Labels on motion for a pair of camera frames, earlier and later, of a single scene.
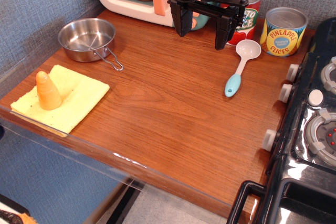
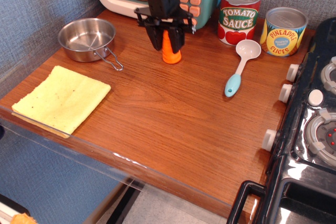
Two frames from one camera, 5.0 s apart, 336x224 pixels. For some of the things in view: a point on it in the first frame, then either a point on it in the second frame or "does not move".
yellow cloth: (79, 95) does not move
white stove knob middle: (285, 93) does not move
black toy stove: (301, 187) does not move
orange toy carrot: (50, 97) → (168, 55)
